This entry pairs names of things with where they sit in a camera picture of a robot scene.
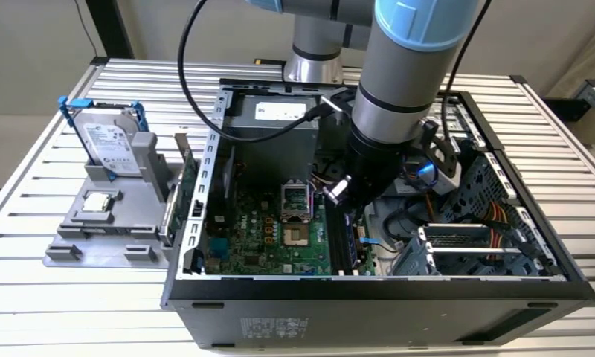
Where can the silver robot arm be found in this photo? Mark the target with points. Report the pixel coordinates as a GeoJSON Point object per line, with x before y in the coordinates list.
{"type": "Point", "coordinates": [391, 93]}

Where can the black RAM slot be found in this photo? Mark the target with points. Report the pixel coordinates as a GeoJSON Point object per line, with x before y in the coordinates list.
{"type": "Point", "coordinates": [338, 245]}
{"type": "Point", "coordinates": [355, 272]}

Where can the round black speaker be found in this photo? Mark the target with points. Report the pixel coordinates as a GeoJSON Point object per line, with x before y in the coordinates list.
{"type": "Point", "coordinates": [332, 167]}

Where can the grey power supply unit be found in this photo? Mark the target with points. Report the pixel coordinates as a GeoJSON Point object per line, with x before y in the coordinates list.
{"type": "Point", "coordinates": [272, 160]}

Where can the CPU socket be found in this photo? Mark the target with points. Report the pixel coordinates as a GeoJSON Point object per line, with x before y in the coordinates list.
{"type": "Point", "coordinates": [295, 236]}

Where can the green motherboard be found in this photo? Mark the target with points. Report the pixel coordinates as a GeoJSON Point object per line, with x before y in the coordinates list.
{"type": "Point", "coordinates": [257, 230]}

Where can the black case fan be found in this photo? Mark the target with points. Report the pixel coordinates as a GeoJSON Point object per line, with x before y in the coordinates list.
{"type": "Point", "coordinates": [225, 182]}

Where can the grey metal disk bay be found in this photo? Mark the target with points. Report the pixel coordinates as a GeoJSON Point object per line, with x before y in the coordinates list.
{"type": "Point", "coordinates": [476, 251]}

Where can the yellow tipped black bar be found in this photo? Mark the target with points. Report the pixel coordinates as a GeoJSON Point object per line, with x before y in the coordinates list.
{"type": "Point", "coordinates": [259, 61]}

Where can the black plastic case latch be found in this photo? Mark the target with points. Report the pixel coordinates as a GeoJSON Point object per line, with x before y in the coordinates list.
{"type": "Point", "coordinates": [196, 208]}

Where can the green graphics card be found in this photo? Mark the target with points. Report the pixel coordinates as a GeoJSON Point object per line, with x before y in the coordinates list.
{"type": "Point", "coordinates": [188, 175]}

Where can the blue expansion slot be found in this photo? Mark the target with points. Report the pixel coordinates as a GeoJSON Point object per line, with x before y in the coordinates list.
{"type": "Point", "coordinates": [217, 248]}

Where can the black PC case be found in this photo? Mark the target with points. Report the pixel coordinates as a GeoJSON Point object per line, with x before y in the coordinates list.
{"type": "Point", "coordinates": [376, 320]}

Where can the grey parts rack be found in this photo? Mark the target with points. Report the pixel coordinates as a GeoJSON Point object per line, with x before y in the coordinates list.
{"type": "Point", "coordinates": [128, 208]}

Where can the hard disk in blue carrier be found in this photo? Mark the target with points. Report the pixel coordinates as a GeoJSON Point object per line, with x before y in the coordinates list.
{"type": "Point", "coordinates": [107, 137]}

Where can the silver CPU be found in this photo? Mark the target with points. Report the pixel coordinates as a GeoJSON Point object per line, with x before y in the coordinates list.
{"type": "Point", "coordinates": [97, 201]}

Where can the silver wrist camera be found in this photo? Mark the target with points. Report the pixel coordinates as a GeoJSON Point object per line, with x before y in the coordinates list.
{"type": "Point", "coordinates": [439, 148]}

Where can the black vertical post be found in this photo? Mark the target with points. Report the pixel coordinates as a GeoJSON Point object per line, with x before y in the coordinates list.
{"type": "Point", "coordinates": [109, 29]}

